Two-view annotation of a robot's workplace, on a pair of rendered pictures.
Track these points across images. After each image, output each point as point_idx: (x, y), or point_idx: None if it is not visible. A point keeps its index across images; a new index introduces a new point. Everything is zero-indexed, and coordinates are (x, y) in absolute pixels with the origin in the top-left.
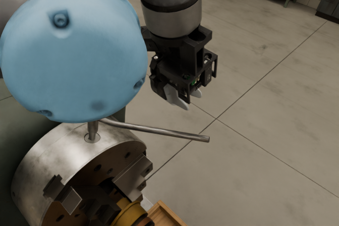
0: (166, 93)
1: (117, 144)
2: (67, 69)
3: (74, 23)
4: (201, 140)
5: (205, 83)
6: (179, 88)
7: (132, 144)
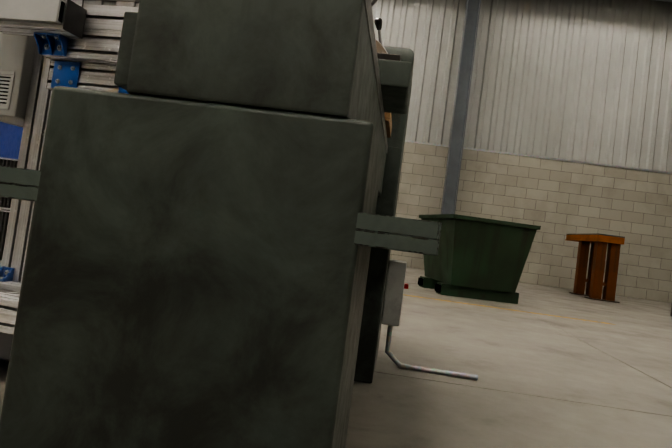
0: None
1: None
2: None
3: None
4: None
5: None
6: None
7: (377, 45)
